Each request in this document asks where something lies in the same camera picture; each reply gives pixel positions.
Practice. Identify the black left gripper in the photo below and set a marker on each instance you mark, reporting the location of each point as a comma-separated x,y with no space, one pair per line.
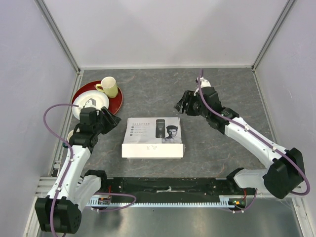
112,121

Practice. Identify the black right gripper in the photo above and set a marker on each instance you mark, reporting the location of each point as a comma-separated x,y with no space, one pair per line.
187,107

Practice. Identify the white cardboard box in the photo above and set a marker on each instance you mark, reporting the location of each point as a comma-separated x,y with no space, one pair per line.
153,138

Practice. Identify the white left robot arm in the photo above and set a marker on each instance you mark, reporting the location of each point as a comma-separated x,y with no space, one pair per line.
61,210

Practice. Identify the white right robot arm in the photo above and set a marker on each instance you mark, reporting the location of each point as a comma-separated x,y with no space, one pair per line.
284,168

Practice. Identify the dark red round plate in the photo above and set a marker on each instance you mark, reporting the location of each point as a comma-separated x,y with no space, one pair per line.
115,103

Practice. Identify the white round plate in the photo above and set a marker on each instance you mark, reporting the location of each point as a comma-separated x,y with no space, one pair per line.
100,97

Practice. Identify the yellow mug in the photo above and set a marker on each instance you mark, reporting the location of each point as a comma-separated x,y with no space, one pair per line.
108,85

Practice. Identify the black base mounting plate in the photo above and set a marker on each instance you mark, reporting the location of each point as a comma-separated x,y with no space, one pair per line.
209,186

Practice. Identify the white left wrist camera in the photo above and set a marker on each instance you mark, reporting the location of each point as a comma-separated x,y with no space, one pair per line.
88,103

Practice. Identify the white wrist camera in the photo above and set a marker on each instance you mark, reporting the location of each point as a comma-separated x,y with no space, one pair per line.
202,82
88,103

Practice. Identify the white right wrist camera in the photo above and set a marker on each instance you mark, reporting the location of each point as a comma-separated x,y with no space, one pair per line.
202,82

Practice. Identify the white cup green handle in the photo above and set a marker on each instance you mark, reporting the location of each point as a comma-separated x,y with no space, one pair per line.
68,139

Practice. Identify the light blue cable duct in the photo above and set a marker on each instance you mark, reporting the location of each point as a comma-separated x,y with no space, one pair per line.
167,200

